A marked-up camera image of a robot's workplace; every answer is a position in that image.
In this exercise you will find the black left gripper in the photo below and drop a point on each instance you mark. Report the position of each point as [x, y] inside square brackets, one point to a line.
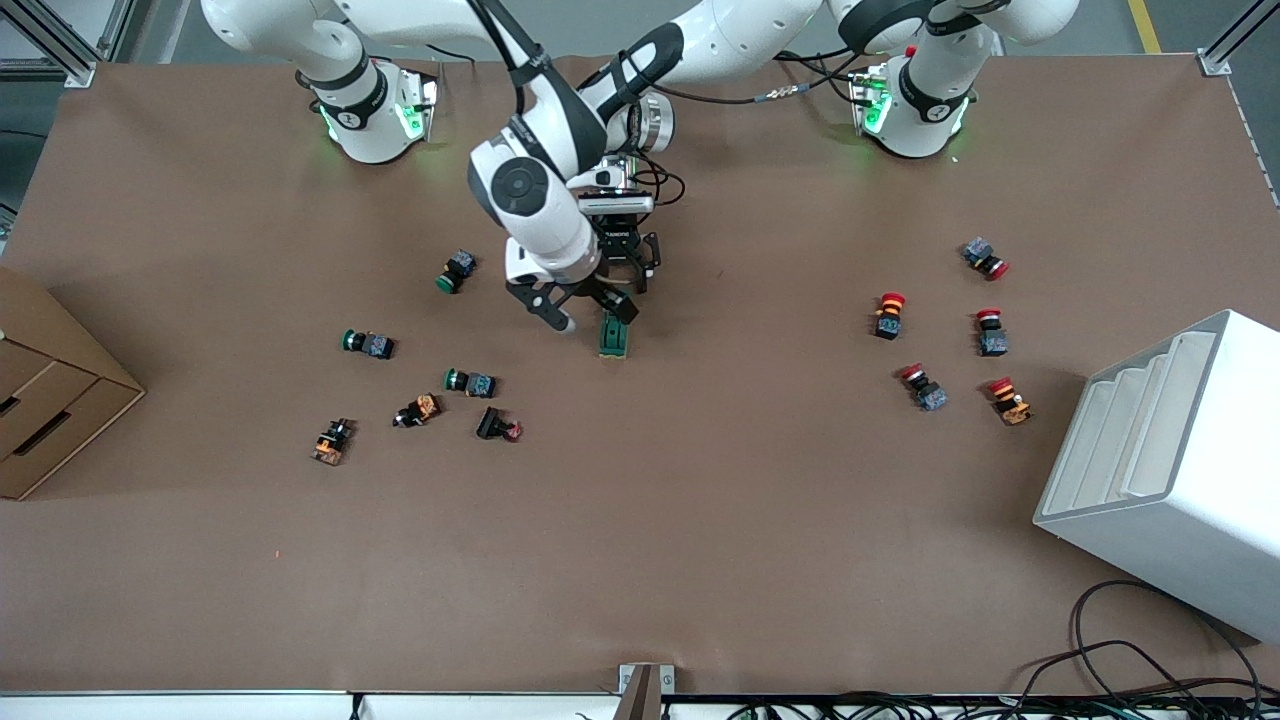
[617, 243]

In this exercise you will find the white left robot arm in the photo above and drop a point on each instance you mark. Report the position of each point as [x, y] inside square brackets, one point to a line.
[925, 100]

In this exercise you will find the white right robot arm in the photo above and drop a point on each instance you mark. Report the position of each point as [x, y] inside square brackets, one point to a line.
[350, 100]

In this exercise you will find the black button red block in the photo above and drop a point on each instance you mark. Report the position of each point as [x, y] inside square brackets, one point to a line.
[495, 425]

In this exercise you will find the black button orange block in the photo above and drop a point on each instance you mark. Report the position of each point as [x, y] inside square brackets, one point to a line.
[417, 410]
[331, 441]

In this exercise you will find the brown table mat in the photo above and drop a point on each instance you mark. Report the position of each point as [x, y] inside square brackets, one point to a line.
[700, 500]

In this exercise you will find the red mushroom button orange block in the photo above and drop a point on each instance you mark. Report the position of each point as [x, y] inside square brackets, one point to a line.
[889, 315]
[1010, 400]

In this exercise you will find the red mushroom button grey block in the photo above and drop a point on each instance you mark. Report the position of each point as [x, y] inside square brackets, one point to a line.
[923, 387]
[985, 258]
[991, 335]

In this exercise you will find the brown cardboard box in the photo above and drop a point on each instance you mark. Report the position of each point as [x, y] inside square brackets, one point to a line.
[50, 400]

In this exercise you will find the white stepped plastic rack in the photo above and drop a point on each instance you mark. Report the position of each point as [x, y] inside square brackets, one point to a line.
[1180, 480]

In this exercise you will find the green push button switch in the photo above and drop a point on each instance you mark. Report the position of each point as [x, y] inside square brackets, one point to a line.
[368, 344]
[457, 270]
[470, 382]

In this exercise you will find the metal edge bracket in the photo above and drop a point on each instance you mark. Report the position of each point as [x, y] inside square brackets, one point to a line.
[645, 690]

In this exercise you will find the white table edge rail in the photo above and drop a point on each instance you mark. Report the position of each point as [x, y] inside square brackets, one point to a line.
[200, 707]

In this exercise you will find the aluminium frame profile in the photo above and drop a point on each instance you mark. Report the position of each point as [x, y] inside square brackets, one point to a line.
[1215, 60]
[60, 55]

